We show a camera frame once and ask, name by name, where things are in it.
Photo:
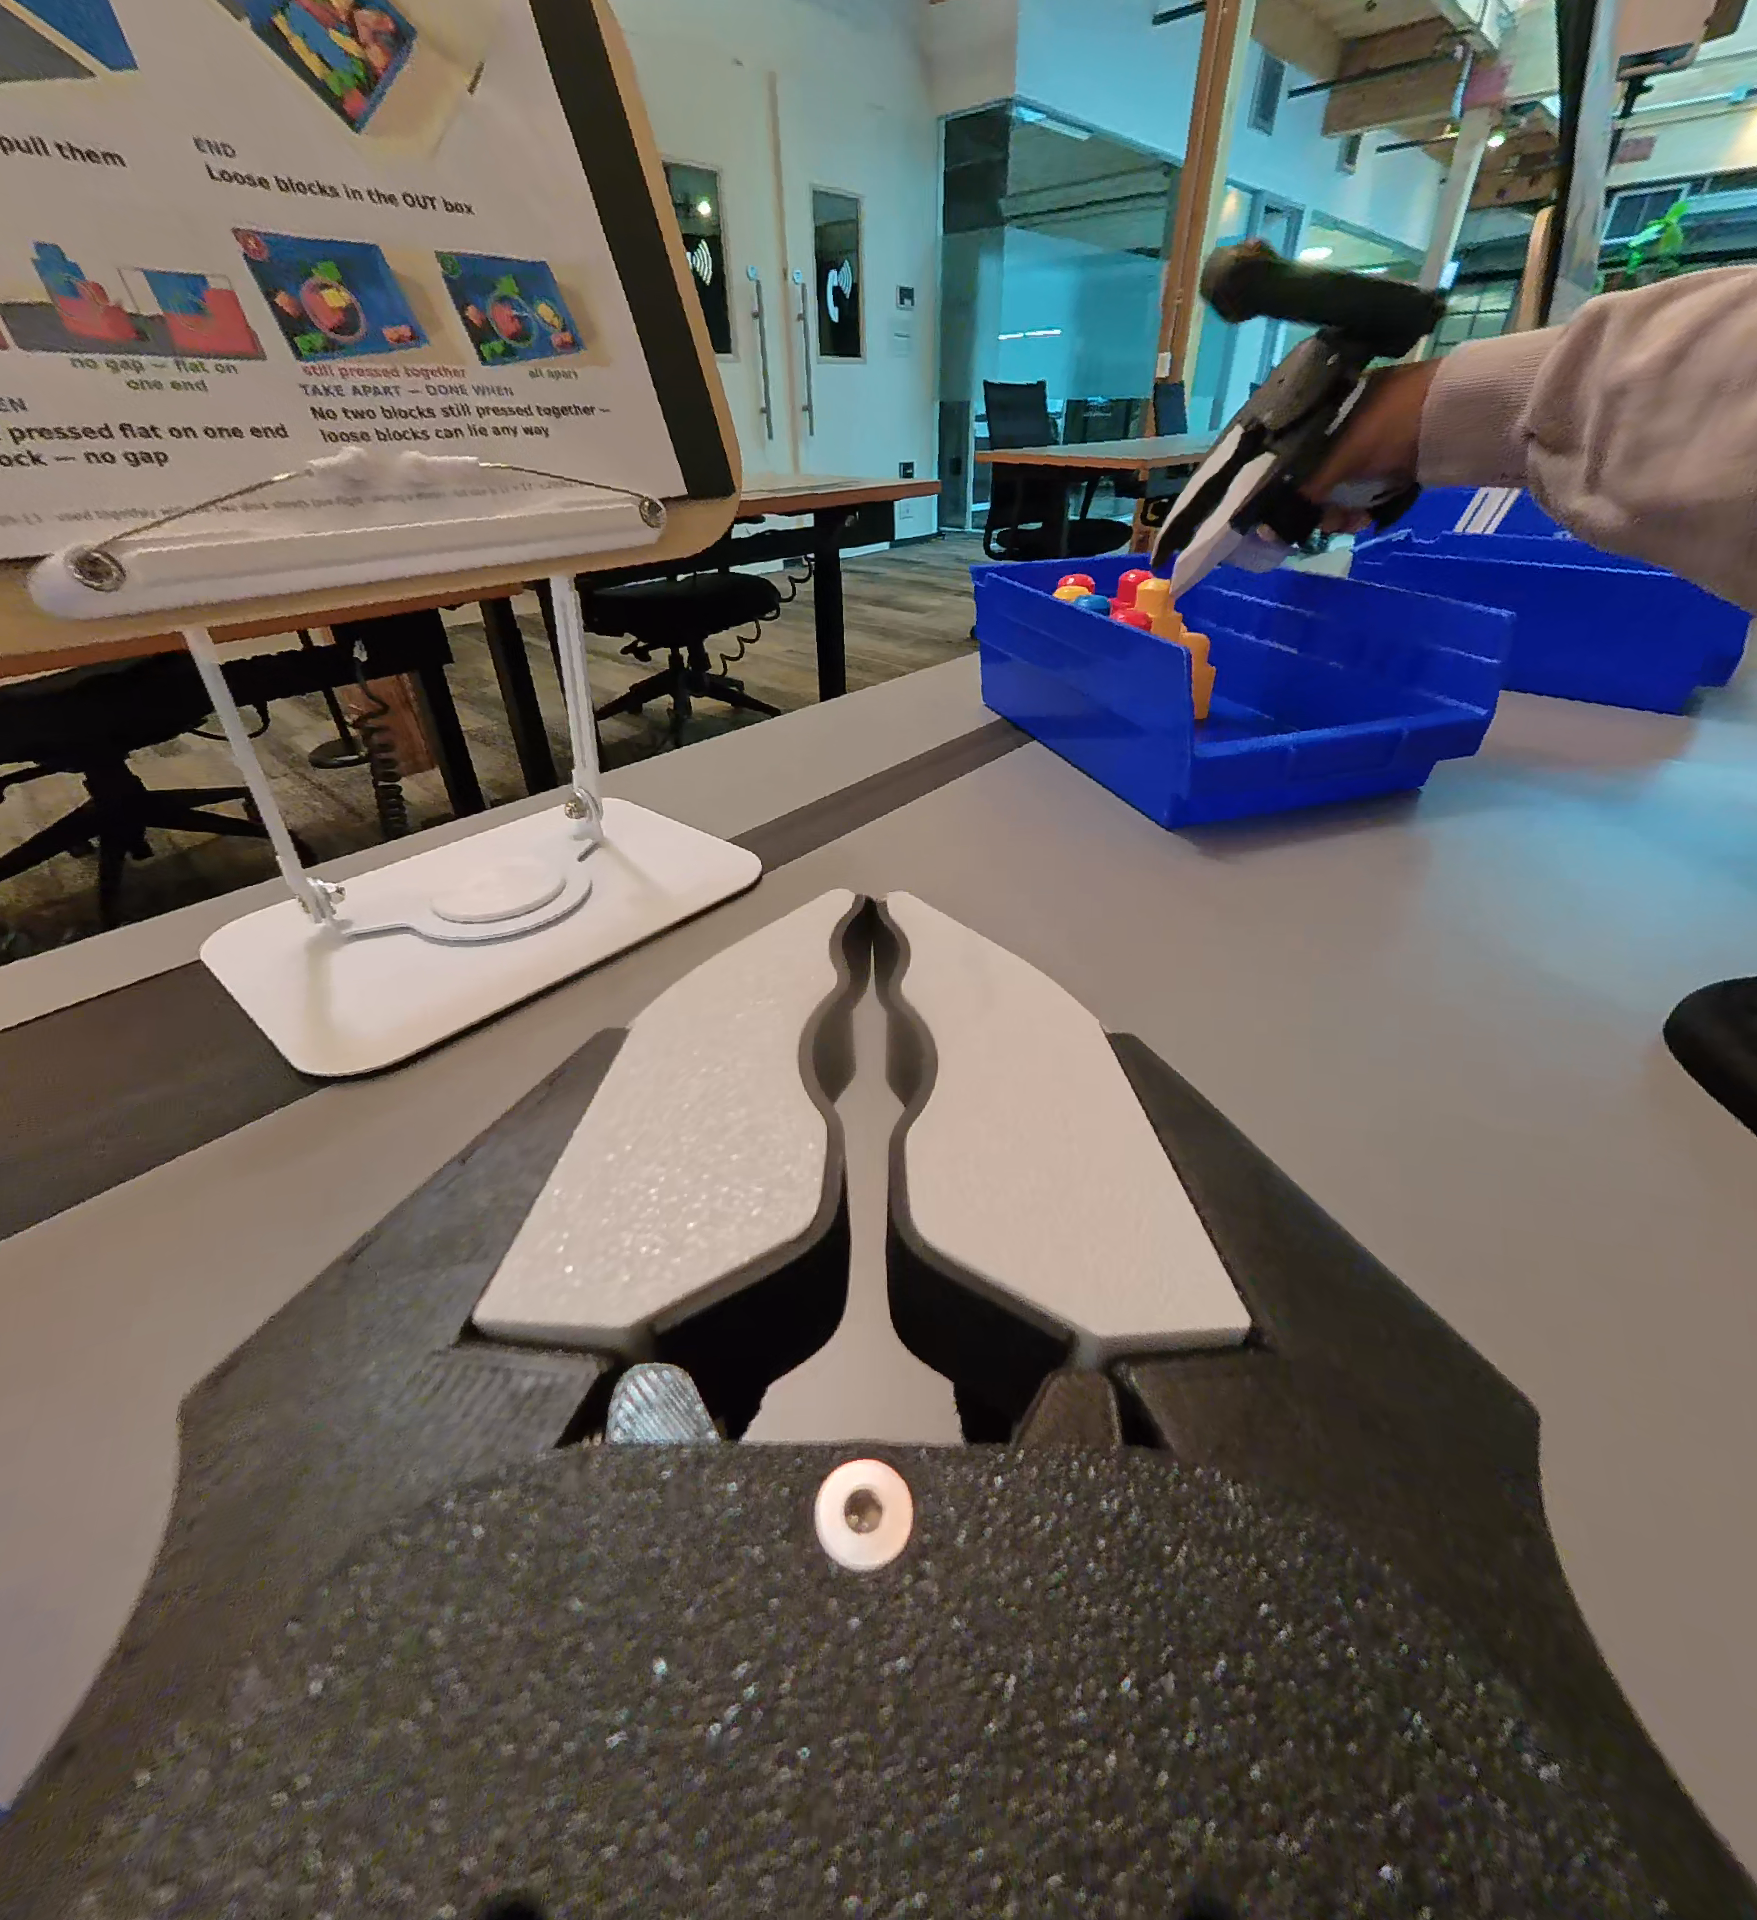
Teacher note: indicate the yellow two-stud toy block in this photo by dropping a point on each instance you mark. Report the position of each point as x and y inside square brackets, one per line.
[1195, 688]

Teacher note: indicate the person's right forearm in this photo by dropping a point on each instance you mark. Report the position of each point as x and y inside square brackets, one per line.
[1643, 435]

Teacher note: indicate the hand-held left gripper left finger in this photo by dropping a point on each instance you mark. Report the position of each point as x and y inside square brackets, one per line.
[669, 1171]

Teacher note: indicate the green potted plant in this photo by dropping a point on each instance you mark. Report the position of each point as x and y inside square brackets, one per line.
[1660, 234]

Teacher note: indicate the instruction sheet on white stand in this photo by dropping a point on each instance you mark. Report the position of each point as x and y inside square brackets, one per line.
[626, 303]

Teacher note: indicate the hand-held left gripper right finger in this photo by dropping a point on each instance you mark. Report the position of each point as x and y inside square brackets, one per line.
[1072, 1171]

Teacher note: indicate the pile of assembled block steps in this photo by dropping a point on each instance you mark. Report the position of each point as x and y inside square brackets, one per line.
[1128, 602]

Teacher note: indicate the printed instruction sheet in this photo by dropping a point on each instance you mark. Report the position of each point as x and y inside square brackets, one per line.
[145, 450]

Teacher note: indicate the yellow one-stud toy block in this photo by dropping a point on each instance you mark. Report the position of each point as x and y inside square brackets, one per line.
[1158, 609]

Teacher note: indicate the person's right hand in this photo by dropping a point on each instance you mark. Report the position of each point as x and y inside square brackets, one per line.
[1385, 432]

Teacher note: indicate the black office chair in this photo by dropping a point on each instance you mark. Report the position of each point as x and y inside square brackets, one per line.
[1021, 425]
[53, 723]
[683, 602]

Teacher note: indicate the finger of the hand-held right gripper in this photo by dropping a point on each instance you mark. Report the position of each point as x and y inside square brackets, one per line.
[1223, 479]
[1248, 548]

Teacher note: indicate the wooden-top desk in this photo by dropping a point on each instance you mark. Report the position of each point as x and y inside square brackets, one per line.
[833, 493]
[1086, 455]

